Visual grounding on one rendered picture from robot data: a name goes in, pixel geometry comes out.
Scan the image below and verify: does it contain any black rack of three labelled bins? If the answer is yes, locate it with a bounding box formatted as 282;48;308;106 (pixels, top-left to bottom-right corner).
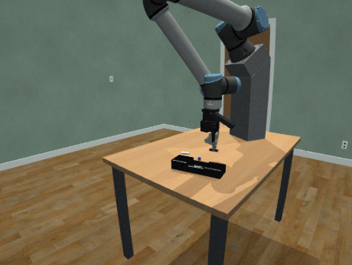
171;155;225;179

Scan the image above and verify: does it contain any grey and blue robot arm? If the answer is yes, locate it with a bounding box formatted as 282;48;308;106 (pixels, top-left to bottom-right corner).
142;0;269;110

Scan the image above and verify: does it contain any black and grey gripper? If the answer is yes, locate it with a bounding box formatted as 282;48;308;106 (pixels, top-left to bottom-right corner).
200;108;220;152

